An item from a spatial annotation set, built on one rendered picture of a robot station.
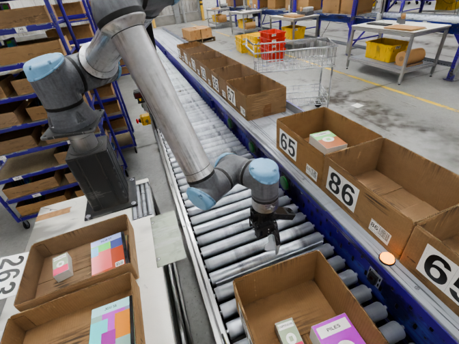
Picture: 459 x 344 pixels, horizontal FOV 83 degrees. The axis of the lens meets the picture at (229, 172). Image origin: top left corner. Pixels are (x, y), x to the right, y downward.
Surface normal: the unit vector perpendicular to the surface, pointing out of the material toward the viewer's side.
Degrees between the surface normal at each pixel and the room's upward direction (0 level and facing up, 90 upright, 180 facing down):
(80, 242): 88
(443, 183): 90
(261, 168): 5
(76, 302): 89
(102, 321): 0
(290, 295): 1
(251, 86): 89
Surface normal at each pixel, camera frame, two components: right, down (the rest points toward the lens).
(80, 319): -0.11, -0.81
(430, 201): -0.94, 0.26
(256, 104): 0.33, 0.53
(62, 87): 0.77, 0.34
